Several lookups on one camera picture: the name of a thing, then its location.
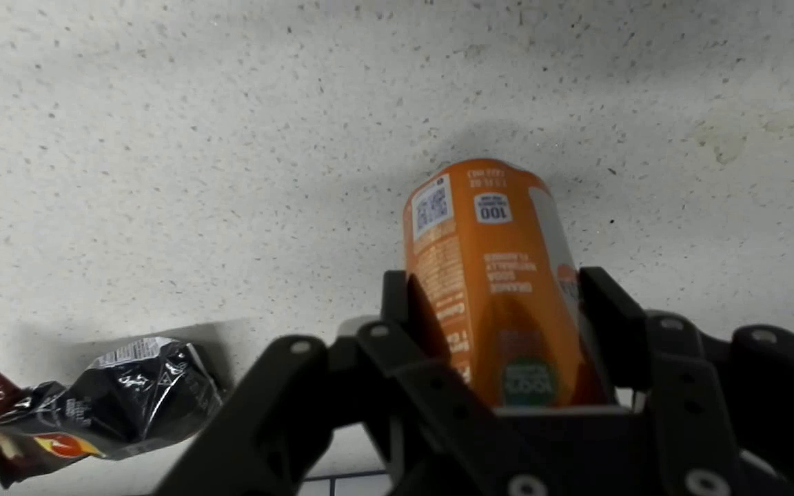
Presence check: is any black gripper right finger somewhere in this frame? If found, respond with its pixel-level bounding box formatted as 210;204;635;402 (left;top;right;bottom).
578;266;794;496

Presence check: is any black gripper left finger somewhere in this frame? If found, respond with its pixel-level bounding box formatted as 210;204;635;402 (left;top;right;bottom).
151;271;509;496

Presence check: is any orange soda can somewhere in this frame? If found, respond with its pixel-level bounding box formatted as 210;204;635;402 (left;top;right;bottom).
403;157;618;413

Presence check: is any dark crumpled chip bag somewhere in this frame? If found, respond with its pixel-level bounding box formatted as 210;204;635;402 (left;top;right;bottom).
0;333;225;492

